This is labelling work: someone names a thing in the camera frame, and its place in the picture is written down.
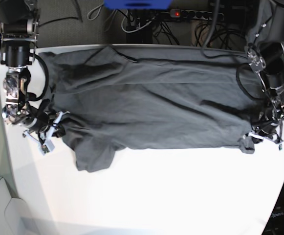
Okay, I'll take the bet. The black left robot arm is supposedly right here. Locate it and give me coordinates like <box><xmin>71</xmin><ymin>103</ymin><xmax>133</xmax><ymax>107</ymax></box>
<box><xmin>245</xmin><ymin>0</ymin><xmax>284</xmax><ymax>143</ymax></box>

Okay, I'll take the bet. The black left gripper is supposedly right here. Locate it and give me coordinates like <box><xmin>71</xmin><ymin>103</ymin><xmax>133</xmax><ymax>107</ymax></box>
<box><xmin>251</xmin><ymin>116</ymin><xmax>283</xmax><ymax>140</ymax></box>

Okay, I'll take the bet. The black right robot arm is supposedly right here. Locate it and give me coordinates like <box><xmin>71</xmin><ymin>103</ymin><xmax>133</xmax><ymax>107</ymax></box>
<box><xmin>0</xmin><ymin>0</ymin><xmax>66</xmax><ymax>144</ymax></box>

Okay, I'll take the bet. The dark grey t-shirt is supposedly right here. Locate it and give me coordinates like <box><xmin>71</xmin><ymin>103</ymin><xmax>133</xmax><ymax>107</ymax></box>
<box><xmin>40</xmin><ymin>47</ymin><xmax>262</xmax><ymax>172</ymax></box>

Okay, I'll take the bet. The grey bin corner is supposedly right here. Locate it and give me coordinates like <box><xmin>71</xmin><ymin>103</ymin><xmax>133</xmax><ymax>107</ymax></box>
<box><xmin>0</xmin><ymin>178</ymin><xmax>31</xmax><ymax>235</ymax></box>

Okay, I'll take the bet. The white coiled cable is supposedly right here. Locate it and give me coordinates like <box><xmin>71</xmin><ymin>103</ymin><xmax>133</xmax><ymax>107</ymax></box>
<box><xmin>87</xmin><ymin>4</ymin><xmax>102</xmax><ymax>21</ymax></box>

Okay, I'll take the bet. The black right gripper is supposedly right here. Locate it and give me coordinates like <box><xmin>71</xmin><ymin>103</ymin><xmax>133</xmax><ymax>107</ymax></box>
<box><xmin>29</xmin><ymin>111</ymin><xmax>64</xmax><ymax>138</ymax></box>

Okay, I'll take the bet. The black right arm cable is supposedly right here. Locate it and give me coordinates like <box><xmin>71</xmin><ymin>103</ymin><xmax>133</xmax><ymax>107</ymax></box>
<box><xmin>26</xmin><ymin>53</ymin><xmax>50</xmax><ymax>101</ymax></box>

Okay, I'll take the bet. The blue box overhead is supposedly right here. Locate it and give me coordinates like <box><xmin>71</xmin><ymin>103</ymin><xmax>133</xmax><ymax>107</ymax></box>
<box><xmin>104</xmin><ymin>0</ymin><xmax>172</xmax><ymax>9</ymax></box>

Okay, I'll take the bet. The black power strip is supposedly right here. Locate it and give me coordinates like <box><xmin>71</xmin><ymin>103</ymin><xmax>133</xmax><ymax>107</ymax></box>
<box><xmin>169</xmin><ymin>9</ymin><xmax>213</xmax><ymax>20</ymax></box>

